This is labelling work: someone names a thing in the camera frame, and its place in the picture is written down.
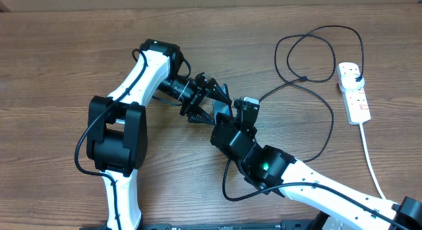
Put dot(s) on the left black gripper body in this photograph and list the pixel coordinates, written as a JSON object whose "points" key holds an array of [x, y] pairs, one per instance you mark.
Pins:
{"points": [[197, 97]]}

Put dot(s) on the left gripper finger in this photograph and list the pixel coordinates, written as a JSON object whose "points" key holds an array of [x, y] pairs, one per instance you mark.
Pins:
{"points": [[215, 92], [198, 115]]}

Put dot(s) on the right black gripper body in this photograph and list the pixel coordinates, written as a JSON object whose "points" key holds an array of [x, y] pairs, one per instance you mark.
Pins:
{"points": [[251, 131]]}

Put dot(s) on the blue Galaxy smartphone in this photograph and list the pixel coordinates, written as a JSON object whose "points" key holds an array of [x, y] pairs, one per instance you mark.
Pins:
{"points": [[221, 107]]}

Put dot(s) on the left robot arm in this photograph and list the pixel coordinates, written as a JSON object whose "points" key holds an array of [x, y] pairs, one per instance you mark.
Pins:
{"points": [[117, 139]]}

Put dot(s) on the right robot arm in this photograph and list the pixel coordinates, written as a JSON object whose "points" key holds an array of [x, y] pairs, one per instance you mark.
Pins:
{"points": [[270, 169]]}

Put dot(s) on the white charger adapter plug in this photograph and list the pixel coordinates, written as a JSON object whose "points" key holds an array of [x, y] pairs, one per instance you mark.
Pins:
{"points": [[348, 83]]}

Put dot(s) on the white power strip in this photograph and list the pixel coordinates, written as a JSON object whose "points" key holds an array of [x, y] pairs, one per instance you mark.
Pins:
{"points": [[355, 101]]}

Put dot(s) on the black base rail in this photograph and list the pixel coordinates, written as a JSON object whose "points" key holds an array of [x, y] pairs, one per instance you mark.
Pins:
{"points": [[283, 225]]}

